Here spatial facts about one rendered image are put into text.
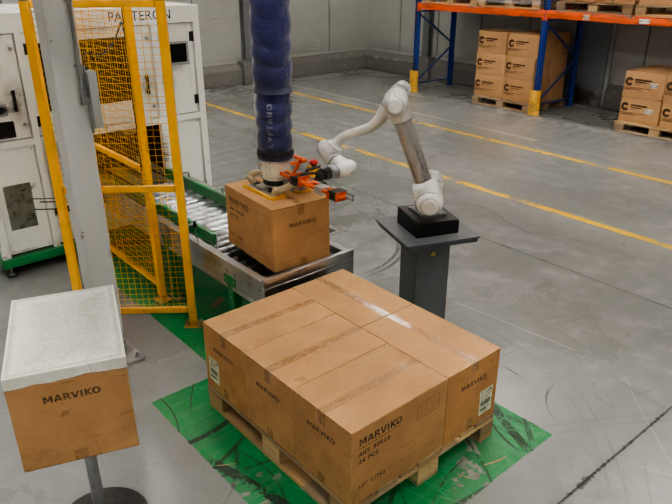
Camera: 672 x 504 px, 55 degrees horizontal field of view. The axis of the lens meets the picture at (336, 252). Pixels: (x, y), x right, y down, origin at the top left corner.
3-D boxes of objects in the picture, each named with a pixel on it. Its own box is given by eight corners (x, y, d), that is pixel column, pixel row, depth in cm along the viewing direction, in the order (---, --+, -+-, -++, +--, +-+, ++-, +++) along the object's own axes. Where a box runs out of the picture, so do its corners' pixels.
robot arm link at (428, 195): (446, 203, 394) (447, 216, 374) (421, 210, 398) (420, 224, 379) (406, 81, 366) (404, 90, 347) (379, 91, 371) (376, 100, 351)
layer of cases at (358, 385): (208, 383, 363) (202, 321, 346) (342, 324, 422) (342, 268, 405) (350, 508, 280) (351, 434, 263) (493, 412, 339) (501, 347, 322)
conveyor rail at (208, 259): (105, 207, 545) (102, 186, 538) (111, 206, 548) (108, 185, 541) (262, 310, 385) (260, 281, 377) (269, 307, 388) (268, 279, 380)
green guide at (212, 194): (165, 177, 573) (164, 167, 569) (175, 175, 579) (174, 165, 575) (270, 229, 462) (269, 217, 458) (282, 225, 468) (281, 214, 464)
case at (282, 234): (228, 241, 432) (224, 183, 416) (280, 227, 453) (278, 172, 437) (275, 273, 388) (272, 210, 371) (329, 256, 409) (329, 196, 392)
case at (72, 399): (30, 381, 284) (11, 300, 268) (125, 362, 297) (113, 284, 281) (24, 473, 233) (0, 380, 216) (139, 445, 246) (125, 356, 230)
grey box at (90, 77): (82, 122, 364) (73, 67, 352) (91, 121, 367) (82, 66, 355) (96, 128, 350) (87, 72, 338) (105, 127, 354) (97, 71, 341)
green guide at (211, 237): (106, 190, 541) (104, 179, 537) (118, 187, 547) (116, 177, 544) (204, 249, 430) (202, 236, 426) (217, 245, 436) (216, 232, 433)
